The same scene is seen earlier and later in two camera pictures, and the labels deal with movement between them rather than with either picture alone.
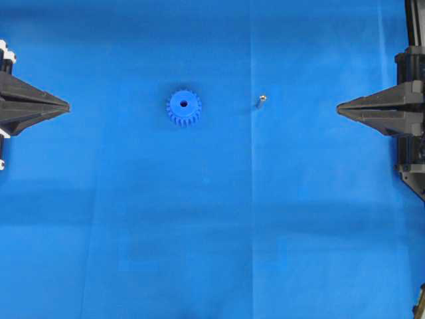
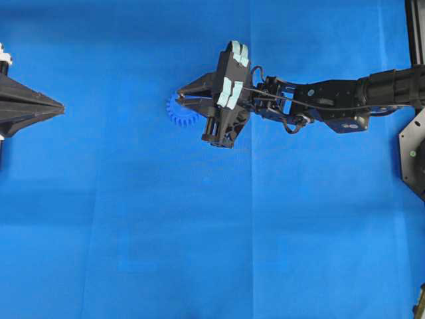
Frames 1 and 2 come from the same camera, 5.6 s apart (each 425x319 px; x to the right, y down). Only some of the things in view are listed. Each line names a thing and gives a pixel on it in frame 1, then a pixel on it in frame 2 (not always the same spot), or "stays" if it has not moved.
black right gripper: [390, 121] -> [232, 83]
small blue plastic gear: [184, 107] stays
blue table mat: [204, 170] stays
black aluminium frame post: [414, 10] stays
